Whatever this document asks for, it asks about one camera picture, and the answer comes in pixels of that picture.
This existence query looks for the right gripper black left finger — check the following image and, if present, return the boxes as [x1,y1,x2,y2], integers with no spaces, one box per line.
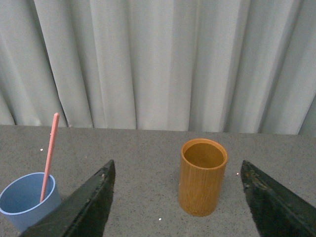
[20,160,115,237]

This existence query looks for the bamboo chopstick holder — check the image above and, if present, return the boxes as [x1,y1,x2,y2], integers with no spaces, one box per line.
[178,138,228,217]

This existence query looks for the pink chopstick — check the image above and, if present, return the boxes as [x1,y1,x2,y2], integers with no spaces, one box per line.
[40,113,60,202]

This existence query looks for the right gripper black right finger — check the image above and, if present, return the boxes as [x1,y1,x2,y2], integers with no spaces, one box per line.
[240,160,316,237]

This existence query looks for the light blue plastic cup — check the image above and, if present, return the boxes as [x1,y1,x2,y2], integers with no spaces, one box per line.
[0,172,61,232]

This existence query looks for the white pleated curtain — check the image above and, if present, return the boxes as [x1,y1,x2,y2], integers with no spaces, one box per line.
[0,0,316,136]

